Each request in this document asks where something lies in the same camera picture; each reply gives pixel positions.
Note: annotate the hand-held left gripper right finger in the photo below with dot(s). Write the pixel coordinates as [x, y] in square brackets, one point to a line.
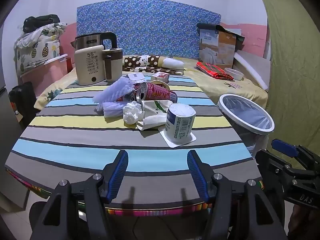
[196, 172]

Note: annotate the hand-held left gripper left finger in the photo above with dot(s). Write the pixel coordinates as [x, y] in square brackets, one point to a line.
[119, 172]

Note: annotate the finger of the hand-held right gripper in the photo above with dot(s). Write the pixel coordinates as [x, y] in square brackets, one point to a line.
[272, 165]
[285, 147]

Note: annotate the white round trash bin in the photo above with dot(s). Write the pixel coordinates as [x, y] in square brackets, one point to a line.
[265, 130]

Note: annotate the white plastic bin liner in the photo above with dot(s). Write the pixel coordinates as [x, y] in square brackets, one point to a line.
[245, 115]

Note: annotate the white yogurt cup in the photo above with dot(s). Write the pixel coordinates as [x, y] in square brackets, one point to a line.
[178, 122]

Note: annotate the white tissue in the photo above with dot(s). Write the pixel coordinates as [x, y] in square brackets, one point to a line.
[132, 112]

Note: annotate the beige paper bag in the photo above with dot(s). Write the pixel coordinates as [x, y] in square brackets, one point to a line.
[152, 117]

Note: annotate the red drink can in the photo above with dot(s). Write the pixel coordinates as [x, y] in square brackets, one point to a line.
[157, 92]

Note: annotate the small white box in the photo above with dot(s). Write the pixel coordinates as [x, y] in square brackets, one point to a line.
[136, 77]

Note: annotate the red white tissue packet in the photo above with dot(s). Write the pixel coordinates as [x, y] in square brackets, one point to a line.
[161, 76]

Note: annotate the colourful woven cloth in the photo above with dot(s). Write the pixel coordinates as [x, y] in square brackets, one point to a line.
[150, 212]

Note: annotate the striped tablecloth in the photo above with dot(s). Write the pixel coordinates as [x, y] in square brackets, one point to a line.
[75, 130]

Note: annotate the yellow bed sheet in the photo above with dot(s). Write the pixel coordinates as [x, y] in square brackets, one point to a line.
[225, 90]

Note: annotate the white foam board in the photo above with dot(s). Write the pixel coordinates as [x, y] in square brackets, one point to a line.
[252, 65]

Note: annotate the white bowl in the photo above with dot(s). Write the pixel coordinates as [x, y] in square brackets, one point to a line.
[233, 74]

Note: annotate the green curtain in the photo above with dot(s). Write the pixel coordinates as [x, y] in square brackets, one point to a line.
[295, 55]

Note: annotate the red plaid cloth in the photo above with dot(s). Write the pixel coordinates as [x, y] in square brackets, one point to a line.
[212, 70]

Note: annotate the beige mug with brown lid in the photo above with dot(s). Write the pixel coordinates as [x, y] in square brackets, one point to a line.
[115, 67]

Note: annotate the brown polka dot blanket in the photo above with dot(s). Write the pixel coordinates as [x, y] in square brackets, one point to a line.
[135, 61]

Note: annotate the printed cardboard box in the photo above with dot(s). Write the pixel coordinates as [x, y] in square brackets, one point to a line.
[225, 47]

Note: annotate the pink storage box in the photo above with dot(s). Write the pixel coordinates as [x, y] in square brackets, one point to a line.
[50, 72]

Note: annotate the steel electric kettle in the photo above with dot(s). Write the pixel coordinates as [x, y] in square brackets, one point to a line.
[87, 41]

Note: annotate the pineapple print bedding bundle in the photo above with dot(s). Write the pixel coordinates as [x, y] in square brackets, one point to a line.
[37, 47]

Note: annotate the blue floral headboard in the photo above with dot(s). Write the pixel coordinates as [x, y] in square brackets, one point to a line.
[150, 25]

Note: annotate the black bag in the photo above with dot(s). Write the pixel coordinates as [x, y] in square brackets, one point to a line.
[41, 21]

